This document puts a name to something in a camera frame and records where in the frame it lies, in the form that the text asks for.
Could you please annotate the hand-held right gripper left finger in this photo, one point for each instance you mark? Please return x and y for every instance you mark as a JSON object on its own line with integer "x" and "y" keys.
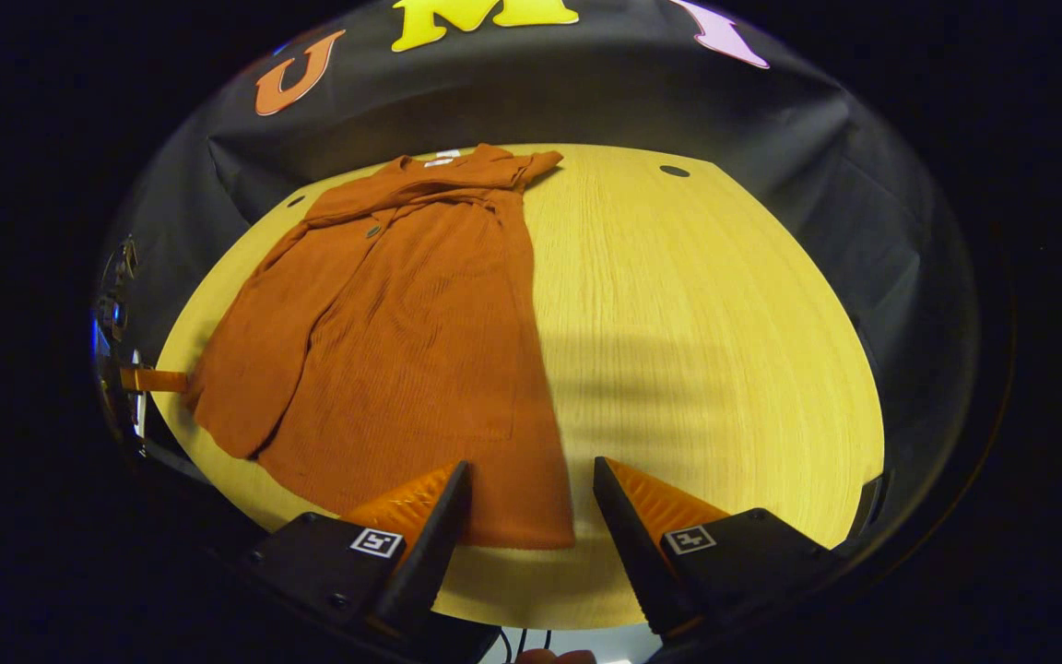
{"x": 430, "y": 563}

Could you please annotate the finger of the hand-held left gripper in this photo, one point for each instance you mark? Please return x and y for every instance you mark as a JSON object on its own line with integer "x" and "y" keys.
{"x": 153, "y": 380}

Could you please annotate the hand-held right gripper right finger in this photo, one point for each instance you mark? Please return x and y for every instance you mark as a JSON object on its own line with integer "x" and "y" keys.
{"x": 642, "y": 563}

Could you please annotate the black backdrop cloth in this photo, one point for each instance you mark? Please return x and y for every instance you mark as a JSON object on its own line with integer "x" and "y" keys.
{"x": 863, "y": 184}

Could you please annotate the orange knit garment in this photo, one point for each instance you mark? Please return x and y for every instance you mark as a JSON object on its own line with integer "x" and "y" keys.
{"x": 402, "y": 350}

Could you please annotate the black table corner bracket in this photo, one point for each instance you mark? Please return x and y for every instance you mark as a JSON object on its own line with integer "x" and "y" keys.
{"x": 872, "y": 507}

